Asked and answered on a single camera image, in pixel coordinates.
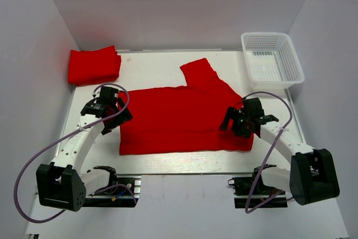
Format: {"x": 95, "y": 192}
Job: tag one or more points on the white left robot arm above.
{"x": 60, "y": 183}

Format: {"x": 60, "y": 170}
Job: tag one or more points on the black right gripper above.
{"x": 229, "y": 115}

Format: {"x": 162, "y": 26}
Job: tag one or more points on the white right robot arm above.
{"x": 312, "y": 175}

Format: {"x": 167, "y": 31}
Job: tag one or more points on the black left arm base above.
{"x": 117, "y": 197}

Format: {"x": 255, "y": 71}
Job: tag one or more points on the red t shirt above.
{"x": 184, "y": 118}
{"x": 93, "y": 67}

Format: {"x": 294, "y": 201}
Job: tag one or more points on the white plastic mesh basket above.
{"x": 271, "y": 61}

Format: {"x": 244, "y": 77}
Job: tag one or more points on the folded red t shirt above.
{"x": 93, "y": 67}

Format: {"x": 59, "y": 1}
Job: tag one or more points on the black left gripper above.
{"x": 122, "y": 118}

